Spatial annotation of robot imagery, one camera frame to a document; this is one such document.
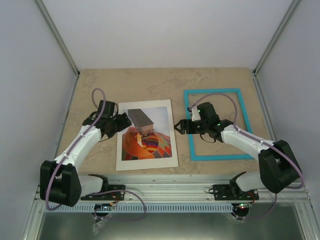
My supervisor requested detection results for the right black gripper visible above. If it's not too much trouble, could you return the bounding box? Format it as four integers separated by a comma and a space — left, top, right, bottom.
175, 119, 209, 135

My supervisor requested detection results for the hot air balloon photo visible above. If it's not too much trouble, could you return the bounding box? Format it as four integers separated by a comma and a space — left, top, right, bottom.
121, 106, 173, 161

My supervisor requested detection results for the teal wooden picture frame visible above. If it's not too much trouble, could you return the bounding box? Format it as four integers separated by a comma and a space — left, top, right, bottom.
183, 88, 253, 162

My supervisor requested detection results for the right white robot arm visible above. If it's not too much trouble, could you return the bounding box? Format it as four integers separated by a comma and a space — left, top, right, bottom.
174, 102, 303, 200

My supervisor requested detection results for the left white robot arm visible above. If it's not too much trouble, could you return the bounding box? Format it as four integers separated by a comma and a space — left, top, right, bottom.
39, 100, 132, 211

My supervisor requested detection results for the white photo mat board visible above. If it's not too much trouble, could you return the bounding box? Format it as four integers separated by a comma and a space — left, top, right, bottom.
115, 99, 179, 172

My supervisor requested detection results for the left controller board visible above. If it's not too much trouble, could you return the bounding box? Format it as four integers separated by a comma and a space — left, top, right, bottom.
93, 201, 117, 211

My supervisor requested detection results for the controller board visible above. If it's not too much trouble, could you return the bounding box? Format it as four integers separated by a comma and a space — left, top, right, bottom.
235, 202, 253, 209
93, 201, 117, 211

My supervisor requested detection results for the right controller board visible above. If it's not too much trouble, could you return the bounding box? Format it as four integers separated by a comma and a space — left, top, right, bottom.
235, 202, 253, 209

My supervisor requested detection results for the clear plastic bag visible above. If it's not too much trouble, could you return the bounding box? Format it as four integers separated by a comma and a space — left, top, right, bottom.
92, 218, 110, 236

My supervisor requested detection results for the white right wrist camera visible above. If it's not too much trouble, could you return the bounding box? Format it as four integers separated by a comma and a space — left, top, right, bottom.
187, 106, 201, 122

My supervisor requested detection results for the aluminium rail base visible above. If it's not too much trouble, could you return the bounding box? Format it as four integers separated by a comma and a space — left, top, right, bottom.
34, 174, 311, 203

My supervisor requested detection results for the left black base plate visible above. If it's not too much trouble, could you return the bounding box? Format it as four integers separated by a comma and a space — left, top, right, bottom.
80, 184, 126, 201

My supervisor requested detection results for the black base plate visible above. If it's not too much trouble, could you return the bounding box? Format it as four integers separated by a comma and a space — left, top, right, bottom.
208, 184, 260, 201
80, 184, 126, 201

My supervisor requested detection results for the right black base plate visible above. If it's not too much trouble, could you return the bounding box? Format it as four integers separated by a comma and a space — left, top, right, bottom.
208, 184, 260, 201

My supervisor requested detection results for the grey slotted cable duct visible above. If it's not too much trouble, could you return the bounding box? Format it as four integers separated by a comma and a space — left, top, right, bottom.
53, 203, 234, 214

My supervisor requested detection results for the aluminium corner post left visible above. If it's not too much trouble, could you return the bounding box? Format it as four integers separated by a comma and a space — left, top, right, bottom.
34, 0, 81, 78

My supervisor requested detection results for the aluminium corner post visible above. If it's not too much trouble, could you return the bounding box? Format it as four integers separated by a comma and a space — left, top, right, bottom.
252, 0, 303, 76
34, 0, 81, 78

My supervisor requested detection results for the aluminium corner post right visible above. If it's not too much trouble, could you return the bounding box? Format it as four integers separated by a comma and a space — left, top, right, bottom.
252, 0, 303, 76

